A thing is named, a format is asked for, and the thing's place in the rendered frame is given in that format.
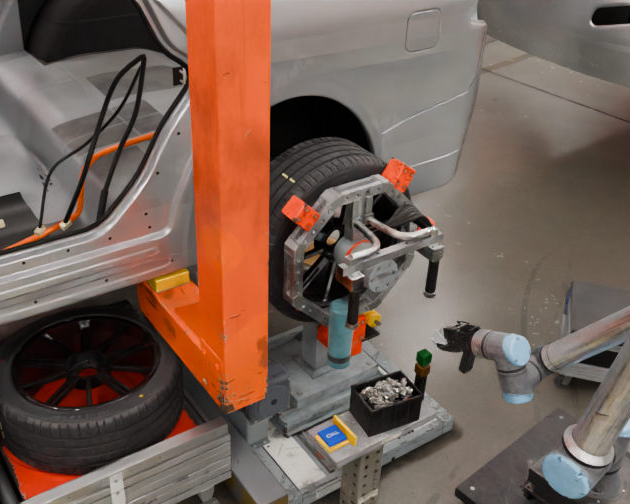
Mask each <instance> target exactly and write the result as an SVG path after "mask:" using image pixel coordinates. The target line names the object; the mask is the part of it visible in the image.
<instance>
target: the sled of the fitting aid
mask: <svg viewBox="0 0 630 504"><path fill-rule="evenodd" d="M382 375H384V374H383V373H382V372H381V371H380V370H379V369H378V373H376V374H374V375H372V376H370V377H368V378H365V379H363V380H361V381H359V382H356V383H354V384H357V383H360V382H363V381H367V380H370V379H373V378H376V377H379V376H382ZM354 384H352V385H354ZM350 387H351V385H350V386H348V387H345V388H343V389H341V390H339V391H336V392H334V393H332V394H330V395H328V396H325V397H323V398H321V399H319V400H316V401H314V402H312V403H310V404H307V405H305V406H303V407H301V408H299V409H297V408H296V407H295V406H294V405H293V404H292V403H291V402H290V404H289V406H290V407H289V408H286V409H284V410H282V411H280V412H278V413H277V414H275V415H273V417H272V418H270V419H269V420H270V421H271V422H272V424H273V425H274V426H275V427H276V428H277V429H278V430H279V432H280V433H281V434H282V435H283V436H284V437H285V438H286V437H288V436H290V435H292V434H294V433H296V432H299V431H301V430H303V429H305V428H307V427H309V426H312V425H314V424H316V423H318V422H320V421H322V420H324V419H327V418H329V417H331V416H333V415H335V414H337V413H339V412H342V411H344V410H346V409H348V408H349V407H350V395H351V388H350Z"/></svg>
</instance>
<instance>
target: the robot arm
mask: <svg viewBox="0 0 630 504"><path fill-rule="evenodd" d="M460 322H463V323H465V324H464V325H461V323H460ZM432 342H433V343H434V344H435V345H436V346H437V348H439V349H440V350H442V351H448V352H461V351H462V352H463V355H462V358H461V362H460V366H459V369H458V370H460V371H461V372H462V373H464V374H465V373H466V372H469V371H470V370H471V369H472V368H473V364H474V361H475V357H478V358H483V359H488V360H492V361H495V363H496V367H497V372H498V377H499V382H500V386H501V393H502V395H503V398H504V400H505V401H506V402H508V403H511V404H523V403H526V402H529V401H531V400H532V398H533V393H532V389H534V388H535V387H536V386H537V385H538V384H539V383H541V382H542V381H543V380H544V379H545V378H547V377H548V376H551V375H553V374H555V373H557V372H560V371H561V370H562V369H565V368H567V367H569V366H571V365H574V364H576V363H578V362H581V361H583V360H585V359H587V358H590V357H592V356H594V355H596V354H599V353H601V352H603V351H606V350H608V349H610V348H612V347H615V346H617V345H619V344H621V343H624V342H625V343H624V345H623V346H622V348H621V350H620V352H619V353H618V355H617V357H616V358H615V360H614V362H613V364H612V365H611V367H610V369H609V370H608V372H607V374H606V376H605V377H604V379H603V381H602V382H601V384H600V386H599V388H598V389H597V391H596V393H595V394H594V396H593V398H592V400H591V401H590V403H589V405H588V406H587V408H586V410H585V412H584V413H583V415H582V417H581V419H580V420H579V422H578V424H574V425H571V426H569V427H568V428H567V429H566V430H565V432H564V434H563V435H562V437H561V439H560V441H559V442H558V444H557V446H556V447H555V448H554V449H553V451H552V452H551V453H549V454H548V455H547V456H546V457H545V459H544V461H543V463H542V472H543V475H544V477H545V479H546V480H547V481H548V482H549V485H550V486H551V487H552V488H553V489H554V490H555V491H557V492H558V493H559V494H561V495H563V496H567V497H568V498H571V499H579V498H582V497H583V496H588V497H591V498H597V499H605V498H610V497H612V496H614V495H616V494H617V493H618V491H619V489H620V487H621V484H622V476H621V468H620V467H621V465H622V462H623V459H624V457H625V454H626V451H627V449H628V446H629V443H630V306H628V307H626V308H624V309H622V310H620V311H617V312H615V313H613V314H611V315H609V316H607V317H605V318H603V319H601V320H599V321H597V322H595V323H593V324H590V325H588V326H586V327H584V328H582V329H580V330H578V331H576V332H574V333H572V334H570V335H568V336H565V337H563V338H561V339H559V340H557V341H555V342H553V343H551V344H549V345H545V346H539V347H536V348H535V349H533V350H532V351H531V349H530V345H529V343H528V341H527V340H526V339H525V338H524V337H523V336H520V335H517V334H513V333H511V334H509V333H502V332H496V331H491V330H485V329H480V326H475V325H470V324H469V322H465V321H459V320H457V324H456V325H455V326H447V327H446V326H445V325H443V326H442V327H441V334H440V332H439V330H437V329H435V330H434V337H433V338H432ZM530 351H531V352H530Z"/></svg>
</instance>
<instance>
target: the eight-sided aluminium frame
mask: <svg viewBox="0 0 630 504"><path fill-rule="evenodd" d="M380 193H383V194H384V195H385V196H386V197H387V198H388V199H390V200H391V201H392V202H393V203H394V204H395V205H396V206H397V207H398V208H399V207H400V206H401V205H403V204H406V203H408V204H411V205H413V206H415V207H417V206H416V205H415V204H413V203H412V202H411V201H410V200H409V199H408V198H407V197H406V196H405V195H404V194H403V193H402V192H401V191H399V190H398V189H396V188H394V184H393V183H391V182H390V181H389V180H387V179H386V178H384V177H383V176H381V175H379V174H377V175H371V176H370V177H367V178H363V179H360V180H356V181H353V182H350V183H346V184H343V185H339V186H336V187H331V188H329V189H326V190H325V191H324V192H323V194H321V195H320V197H319V199H318V200H317V201H316V203H315V204H314V205H313V207H312V209H314V210H315V211H316V212H318V213H319V214H320V215H321V216H320V218H319V219H318V220H317V221H316V223H315V224H314V225H313V227H312V228H311V229H310V231H309V232H307V231H306V230H304V229H303V228H302V227H300V226H299V225H298V226H297V227H296V229H295V230H294V231H293V233H292V234H291V235H289V236H288V239H287V240H286V242H285V243H284V249H283V250H284V288H283V298H284V299H285V300H287V301H288V302H289V303H290V304H291V305H292V306H293V307H295V308H296V309H297V310H300V311H301V312H303V313H305V314H306V315H308V316H310V317H311V318H313V319H315V320H316V321H318V322H320V323H321V324H322V325H323V326H326V327H328V322H329V313H330V307H327V308H324V309H322V308H321V307H319V306H317V305H316V304H314V303H313V302H311V301H309V300H308V299H306V298H305V297H303V296H302V292H303V266H304V252H305V250H306V249H307V248H308V246H309V245H310V244H311V242H312V241H313V240H314V238H315V237H316V236H317V235H318V233H319V232H320V231H321V229H322V228H323V227H324V225H325V224H326V223H327V222H328V220H329V219H330V218H331V216H332V215H333V214H334V213H335V211H336V210H337V209H338V207H340V206H342V205H345V204H348V203H351V202H353V201H355V200H361V199H364V198H366V197H368V196H371V195H372V196H374V195H377V194H380ZM398 231H400V232H404V233H409V232H415V231H417V225H416V224H414V223H413V222H410V223H407V224H405V225H402V226H399V227H398ZM414 256H415V255H414V251H412V252H410V253H407V254H404V255H402V256H399V257H396V258H393V259H392V260H393V261H395V262H396V264H397V267H398V271H397V275H396V278H395V280H394V282H393V283H392V284H391V285H390V286H389V287H388V288H387V289H386V290H384V291H382V292H378V293H375V292H372V291H371V290H369V289H367V290H366V292H364V293H363V294H361V295H360V301H359V313H358V315H361V314H363V313H366V312H368V311H372V310H373V309H376V308H377V307H378V306H379V305H380V304H381V303H382V300H383V299H384V298H385V297H386V295H387V294H388V293H389V291H390V290H391V289H392V288H393V286H394V285H395V284H396V282H397V281H398V280H399V279H400V277H401V276H402V275H403V273H404V272H405V271H406V270H407V268H409V267H410V265H411V263H412V262H413V258H414Z"/></svg>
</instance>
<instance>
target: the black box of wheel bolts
mask: <svg viewBox="0 0 630 504"><path fill-rule="evenodd" d="M350 388H351V395H350V407H349V411H350V413H351V414H352V415H353V417H354V418H355V419H356V421H357V422H358V423H359V425H360V426H361V428H362V429H363V430H364V432H365V433H366V434H367V436H368V437H372V436H374V435H377V434H380V433H383V432H386V431H389V430H392V429H394V428H397V427H400V426H403V425H406V424H409V423H412V422H415V421H417V420H419V417H420V410H421V403H422V397H423V394H422V393H421V392H420V390H419V389H418V388H417V387H416V386H415V385H414V383H413V382H412V381H411V380H410V379H409V378H408V377H407V375H406V374H405V373H404V372H403V371H402V370H398V371H395V372H392V373H389V374H386V375H382V376H379V377H376V378H373V379H370V380H367V381H363V382H360V383H357V384H354V385H351V387H350Z"/></svg>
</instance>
